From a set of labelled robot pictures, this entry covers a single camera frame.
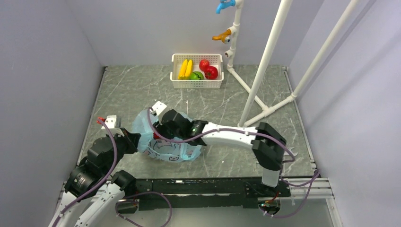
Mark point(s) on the white PVC pipe frame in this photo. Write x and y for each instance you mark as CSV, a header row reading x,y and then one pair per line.
x,y
271,43

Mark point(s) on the blue faucet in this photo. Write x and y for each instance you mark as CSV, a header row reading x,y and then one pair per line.
x,y
223,4

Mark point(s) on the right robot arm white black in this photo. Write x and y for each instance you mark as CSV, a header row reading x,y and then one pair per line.
x,y
267,145

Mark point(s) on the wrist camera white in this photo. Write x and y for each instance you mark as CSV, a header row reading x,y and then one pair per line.
x,y
159,109
113,122

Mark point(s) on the white plastic basket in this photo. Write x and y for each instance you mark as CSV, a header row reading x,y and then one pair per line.
x,y
215,60

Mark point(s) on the light blue plastic bag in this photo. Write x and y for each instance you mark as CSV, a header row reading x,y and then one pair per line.
x,y
158,148

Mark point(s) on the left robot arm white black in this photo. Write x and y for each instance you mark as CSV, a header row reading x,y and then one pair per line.
x,y
87,196

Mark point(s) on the aluminium rail frame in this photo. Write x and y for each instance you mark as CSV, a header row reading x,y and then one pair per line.
x,y
301,189

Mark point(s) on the red fake tomato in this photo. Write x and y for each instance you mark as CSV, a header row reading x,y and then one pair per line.
x,y
211,73

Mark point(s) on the orange faucet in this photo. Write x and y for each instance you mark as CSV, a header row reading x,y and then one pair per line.
x,y
223,37

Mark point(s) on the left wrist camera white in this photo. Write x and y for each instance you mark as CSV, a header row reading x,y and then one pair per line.
x,y
113,122

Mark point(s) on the silver wrench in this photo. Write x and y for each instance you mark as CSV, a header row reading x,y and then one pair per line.
x,y
289,155

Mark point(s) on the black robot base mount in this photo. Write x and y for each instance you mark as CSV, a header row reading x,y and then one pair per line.
x,y
245,192

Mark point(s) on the red fake apple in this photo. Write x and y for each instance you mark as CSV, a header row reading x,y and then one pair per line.
x,y
203,64

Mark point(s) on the green fake watermelon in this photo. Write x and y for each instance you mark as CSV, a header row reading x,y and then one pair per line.
x,y
196,75

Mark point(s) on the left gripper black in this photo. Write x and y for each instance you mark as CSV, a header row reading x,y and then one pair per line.
x,y
132,139

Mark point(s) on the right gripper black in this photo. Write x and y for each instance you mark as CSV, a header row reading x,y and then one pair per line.
x,y
161,128

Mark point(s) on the yellow fake banana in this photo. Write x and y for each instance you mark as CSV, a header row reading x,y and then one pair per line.
x,y
185,70

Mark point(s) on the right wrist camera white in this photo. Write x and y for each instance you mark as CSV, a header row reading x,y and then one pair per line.
x,y
159,109

